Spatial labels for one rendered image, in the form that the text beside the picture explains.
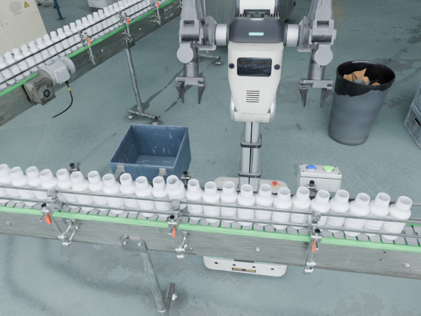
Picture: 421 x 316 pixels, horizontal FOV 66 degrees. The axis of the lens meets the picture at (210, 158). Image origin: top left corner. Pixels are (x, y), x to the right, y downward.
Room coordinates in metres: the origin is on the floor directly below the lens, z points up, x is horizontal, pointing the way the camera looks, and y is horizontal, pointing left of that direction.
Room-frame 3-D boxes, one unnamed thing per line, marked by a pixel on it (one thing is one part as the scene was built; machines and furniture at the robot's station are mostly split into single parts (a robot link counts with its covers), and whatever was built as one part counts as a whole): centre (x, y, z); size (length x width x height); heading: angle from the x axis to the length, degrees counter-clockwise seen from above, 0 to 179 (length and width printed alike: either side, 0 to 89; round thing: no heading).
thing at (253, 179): (1.36, -0.22, 0.45); 0.13 x 0.13 x 0.40; 79
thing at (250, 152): (1.36, -0.22, 0.66); 0.11 x 0.11 x 0.40; 79
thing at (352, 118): (2.42, -1.31, 0.32); 0.45 x 0.45 x 0.64
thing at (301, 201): (0.69, -0.29, 1.08); 0.06 x 0.06 x 0.17
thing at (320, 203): (0.67, -0.34, 1.08); 0.06 x 0.06 x 0.17
